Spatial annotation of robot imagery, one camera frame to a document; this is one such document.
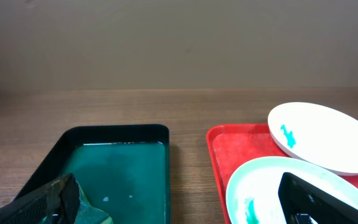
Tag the green sponge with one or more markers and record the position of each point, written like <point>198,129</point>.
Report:
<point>86,214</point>

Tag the white plate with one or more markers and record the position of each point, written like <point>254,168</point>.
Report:
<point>317,134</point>

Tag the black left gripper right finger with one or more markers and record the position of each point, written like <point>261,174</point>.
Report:
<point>302,203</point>

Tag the black water basin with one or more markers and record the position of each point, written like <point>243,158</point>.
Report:
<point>124,170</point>

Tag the mint plate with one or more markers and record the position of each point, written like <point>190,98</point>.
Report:
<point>252,190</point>

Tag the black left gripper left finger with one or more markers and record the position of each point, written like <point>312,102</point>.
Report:
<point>55,202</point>

